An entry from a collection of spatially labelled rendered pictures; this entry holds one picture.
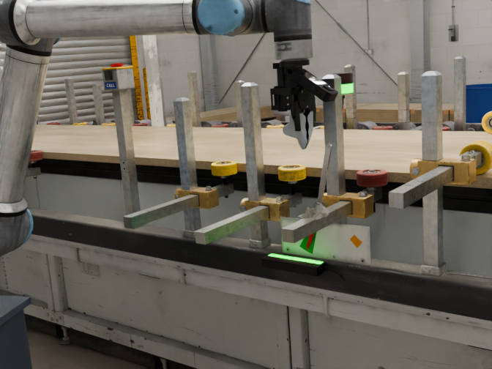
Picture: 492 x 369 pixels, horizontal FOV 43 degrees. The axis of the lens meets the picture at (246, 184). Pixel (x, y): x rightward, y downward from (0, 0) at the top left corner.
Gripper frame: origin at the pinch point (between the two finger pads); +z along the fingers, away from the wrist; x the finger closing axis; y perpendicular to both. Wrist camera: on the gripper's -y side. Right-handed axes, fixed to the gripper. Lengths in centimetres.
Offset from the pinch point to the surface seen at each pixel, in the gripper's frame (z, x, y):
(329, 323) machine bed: 62, -31, 14
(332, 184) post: 11.0, -6.0, -3.4
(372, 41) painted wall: -26, -768, 350
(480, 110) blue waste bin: 57, -566, 129
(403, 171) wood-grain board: 10.9, -25.0, -13.9
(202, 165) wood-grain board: 13, -24, 55
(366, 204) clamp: 15.5, -6.2, -12.3
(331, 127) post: -3.4, -6.0, -3.7
